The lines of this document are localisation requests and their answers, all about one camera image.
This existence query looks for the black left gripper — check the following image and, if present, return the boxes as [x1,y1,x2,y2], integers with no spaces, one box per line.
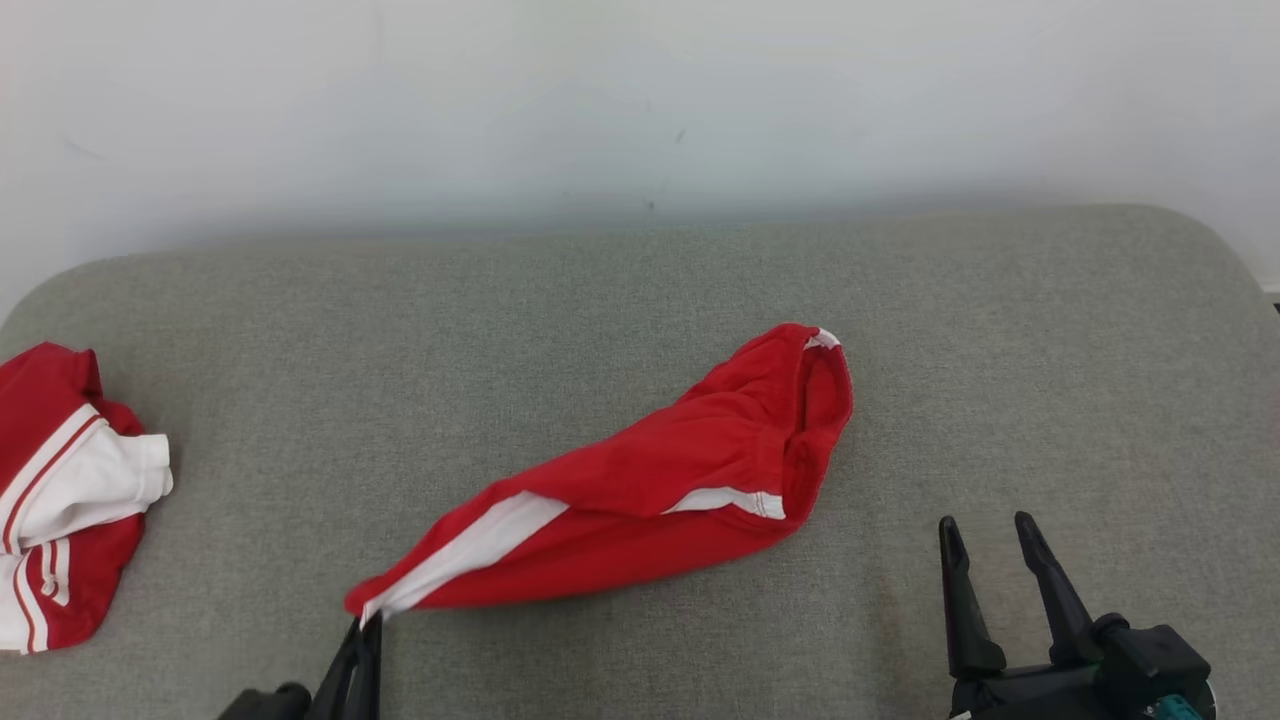
[218,617,384,720]

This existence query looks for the grey fabric sofa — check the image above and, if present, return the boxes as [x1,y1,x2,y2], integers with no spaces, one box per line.
[0,205,1280,720]

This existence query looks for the red shorts with white stripes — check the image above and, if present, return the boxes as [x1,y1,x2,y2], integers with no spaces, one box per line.
[345,323,855,627]

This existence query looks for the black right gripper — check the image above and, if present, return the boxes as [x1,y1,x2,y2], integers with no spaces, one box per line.
[938,512,1131,720]

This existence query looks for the red and white shirt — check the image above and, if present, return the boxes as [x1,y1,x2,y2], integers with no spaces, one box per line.
[0,342,174,654]

